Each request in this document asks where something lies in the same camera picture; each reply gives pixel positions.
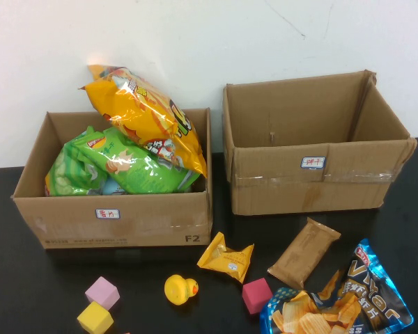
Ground blue black Vikar chips bag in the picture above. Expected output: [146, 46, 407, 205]
[259, 238, 415, 334]

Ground green cucumber chips bag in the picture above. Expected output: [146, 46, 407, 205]
[44, 125, 109, 198]

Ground brown snack packet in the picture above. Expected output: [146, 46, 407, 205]
[267, 217, 341, 290]

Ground red foam cube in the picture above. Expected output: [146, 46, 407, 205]
[242, 277, 274, 316]

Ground small yellow snack packet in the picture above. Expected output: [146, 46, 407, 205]
[196, 232, 255, 285]

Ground cardboard box with F2 print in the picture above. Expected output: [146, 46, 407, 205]
[10, 107, 214, 250]

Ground light blue snack packet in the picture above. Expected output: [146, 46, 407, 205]
[100, 177, 126, 196]

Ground cardboard box with clear tape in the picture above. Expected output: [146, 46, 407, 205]
[222, 69, 418, 216]

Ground pink foam cube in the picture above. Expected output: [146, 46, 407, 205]
[84, 276, 121, 310]

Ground white label on taped box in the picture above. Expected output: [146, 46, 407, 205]
[301, 156, 327, 170]

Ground orange snack bag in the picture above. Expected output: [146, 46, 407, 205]
[86, 64, 126, 83]

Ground white label on F2 box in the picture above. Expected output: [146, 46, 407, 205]
[95, 207, 121, 220]

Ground yellow foam cube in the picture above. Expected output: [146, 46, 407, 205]
[76, 301, 115, 334]

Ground large yellow chips bag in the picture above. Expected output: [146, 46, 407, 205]
[78, 67, 208, 178]

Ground yellow rubber duck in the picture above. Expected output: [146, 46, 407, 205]
[164, 274, 199, 306]

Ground green Lay's chips bag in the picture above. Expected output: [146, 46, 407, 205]
[71, 127, 201, 195]

